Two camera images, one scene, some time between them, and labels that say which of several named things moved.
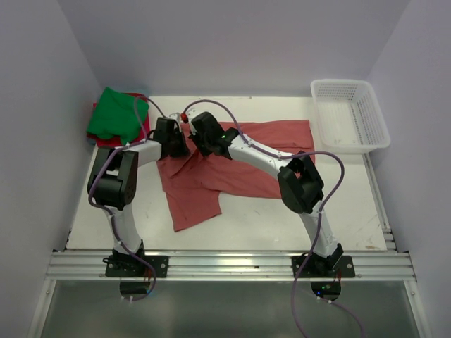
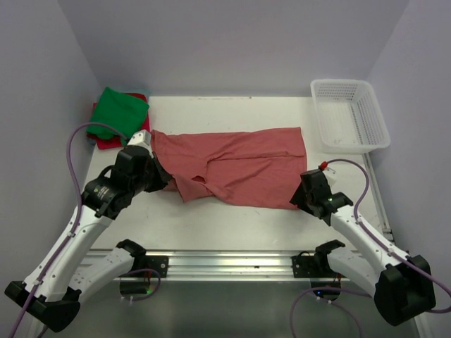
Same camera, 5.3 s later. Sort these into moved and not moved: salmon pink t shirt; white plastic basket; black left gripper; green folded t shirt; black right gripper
Moved: salmon pink t shirt; black left gripper; black right gripper
Not moved: green folded t shirt; white plastic basket
